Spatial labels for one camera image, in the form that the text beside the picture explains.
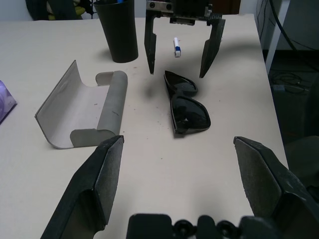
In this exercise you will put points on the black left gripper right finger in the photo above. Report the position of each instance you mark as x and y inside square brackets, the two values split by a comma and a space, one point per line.
[269, 189]

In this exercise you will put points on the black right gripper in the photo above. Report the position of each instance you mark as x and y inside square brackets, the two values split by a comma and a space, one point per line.
[189, 10]

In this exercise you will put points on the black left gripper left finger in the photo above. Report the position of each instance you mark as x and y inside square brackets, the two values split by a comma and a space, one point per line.
[87, 194]

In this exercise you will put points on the black sunglasses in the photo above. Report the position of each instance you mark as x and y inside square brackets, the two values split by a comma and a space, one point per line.
[189, 114]

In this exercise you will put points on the white marker with blue cap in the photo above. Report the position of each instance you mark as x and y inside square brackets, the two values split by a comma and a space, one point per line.
[177, 47]

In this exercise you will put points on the black plastic cup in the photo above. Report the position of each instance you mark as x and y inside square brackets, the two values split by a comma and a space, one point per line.
[119, 35]

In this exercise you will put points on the grey open glasses case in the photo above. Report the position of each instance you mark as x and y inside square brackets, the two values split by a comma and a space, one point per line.
[84, 112]

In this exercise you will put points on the yellow seat cushion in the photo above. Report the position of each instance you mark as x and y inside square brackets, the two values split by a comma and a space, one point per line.
[80, 11]

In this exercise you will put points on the purple tissue pack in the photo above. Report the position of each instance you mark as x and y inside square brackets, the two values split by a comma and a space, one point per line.
[5, 102]

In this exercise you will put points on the white metal post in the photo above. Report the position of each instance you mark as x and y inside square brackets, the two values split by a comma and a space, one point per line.
[274, 42]

